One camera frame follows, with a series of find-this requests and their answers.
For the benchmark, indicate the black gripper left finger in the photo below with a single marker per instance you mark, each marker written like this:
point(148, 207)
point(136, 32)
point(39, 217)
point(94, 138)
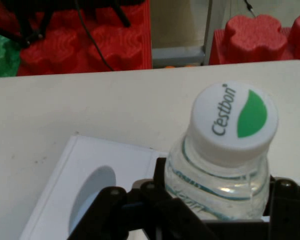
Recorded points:
point(149, 202)

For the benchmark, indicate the water bottle green label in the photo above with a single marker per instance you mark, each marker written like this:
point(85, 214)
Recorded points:
point(234, 117)

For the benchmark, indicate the orange foam block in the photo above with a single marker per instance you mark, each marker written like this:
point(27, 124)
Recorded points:
point(169, 66)

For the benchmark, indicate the black tripod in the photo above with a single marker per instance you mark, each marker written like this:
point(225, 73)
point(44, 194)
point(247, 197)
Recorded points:
point(25, 27)

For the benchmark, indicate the large red foam block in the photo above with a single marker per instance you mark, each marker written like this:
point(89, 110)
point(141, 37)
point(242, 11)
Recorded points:
point(65, 50)

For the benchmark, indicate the white cardboard box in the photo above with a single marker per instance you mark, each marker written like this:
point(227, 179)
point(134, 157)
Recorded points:
point(65, 180)

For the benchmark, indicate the teal foam floor mat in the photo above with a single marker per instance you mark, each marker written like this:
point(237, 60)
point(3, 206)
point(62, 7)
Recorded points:
point(177, 56)

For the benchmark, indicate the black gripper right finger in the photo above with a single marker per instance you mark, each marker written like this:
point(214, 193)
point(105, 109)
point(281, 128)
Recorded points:
point(289, 212)

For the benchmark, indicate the green foam block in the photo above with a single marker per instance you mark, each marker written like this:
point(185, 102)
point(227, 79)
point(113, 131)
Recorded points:
point(2, 57)

